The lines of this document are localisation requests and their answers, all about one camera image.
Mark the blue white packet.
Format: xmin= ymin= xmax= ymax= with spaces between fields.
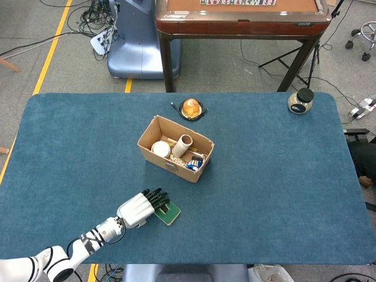
xmin=187 ymin=156 xmax=204 ymax=172

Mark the orange round bun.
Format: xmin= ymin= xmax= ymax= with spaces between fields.
xmin=182 ymin=98 xmax=203 ymax=119

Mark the blue table mat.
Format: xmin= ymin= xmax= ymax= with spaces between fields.
xmin=0 ymin=92 xmax=371 ymax=265

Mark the white power strip with plugs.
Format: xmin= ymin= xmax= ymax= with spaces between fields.
xmin=90 ymin=29 xmax=114 ymax=55

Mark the white flowered paper cup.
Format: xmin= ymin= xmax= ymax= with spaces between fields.
xmin=150 ymin=140 xmax=172 ymax=159

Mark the black tripod stand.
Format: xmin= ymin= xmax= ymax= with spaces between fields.
xmin=258 ymin=0 xmax=346 ymax=89

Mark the printed mahjong tile row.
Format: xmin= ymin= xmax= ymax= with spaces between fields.
xmin=200 ymin=0 xmax=277 ymax=6

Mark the black cable tangle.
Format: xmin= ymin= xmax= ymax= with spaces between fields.
xmin=67 ymin=0 xmax=118 ymax=39

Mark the black fabric mass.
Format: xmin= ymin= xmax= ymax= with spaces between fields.
xmin=349 ymin=142 xmax=376 ymax=179

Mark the white plastic bag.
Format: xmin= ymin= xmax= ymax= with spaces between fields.
xmin=248 ymin=264 xmax=294 ymax=282

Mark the chrome wheeled stool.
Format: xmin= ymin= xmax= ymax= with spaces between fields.
xmin=345 ymin=22 xmax=376 ymax=62

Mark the blue black cable bundle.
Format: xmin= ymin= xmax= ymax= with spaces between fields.
xmin=95 ymin=263 xmax=124 ymax=282

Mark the open cardboard box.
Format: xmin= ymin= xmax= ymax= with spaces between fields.
xmin=137 ymin=115 xmax=216 ymax=183

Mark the green yellow sponge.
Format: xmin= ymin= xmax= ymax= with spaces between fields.
xmin=154 ymin=201 xmax=182 ymax=227

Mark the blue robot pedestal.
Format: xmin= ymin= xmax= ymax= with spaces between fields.
xmin=107 ymin=0 xmax=182 ymax=79

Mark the small brown-lined cylinder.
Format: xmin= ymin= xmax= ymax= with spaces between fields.
xmin=171 ymin=134 xmax=194 ymax=158

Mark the white red power strip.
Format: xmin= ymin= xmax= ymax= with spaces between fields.
xmin=348 ymin=98 xmax=376 ymax=120

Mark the brown mahjong table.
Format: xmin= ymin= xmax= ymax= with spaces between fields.
xmin=155 ymin=0 xmax=333 ymax=93

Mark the black metal frame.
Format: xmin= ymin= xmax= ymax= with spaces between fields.
xmin=343 ymin=128 xmax=370 ymax=143

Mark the glass jar black lid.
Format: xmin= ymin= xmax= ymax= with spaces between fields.
xmin=287 ymin=88 xmax=315 ymax=114

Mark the beige wooden pegs pile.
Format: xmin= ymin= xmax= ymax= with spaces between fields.
xmin=169 ymin=155 xmax=189 ymax=169

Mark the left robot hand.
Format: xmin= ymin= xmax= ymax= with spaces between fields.
xmin=116 ymin=187 xmax=171 ymax=229

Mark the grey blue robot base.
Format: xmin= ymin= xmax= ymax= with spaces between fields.
xmin=122 ymin=263 xmax=250 ymax=282

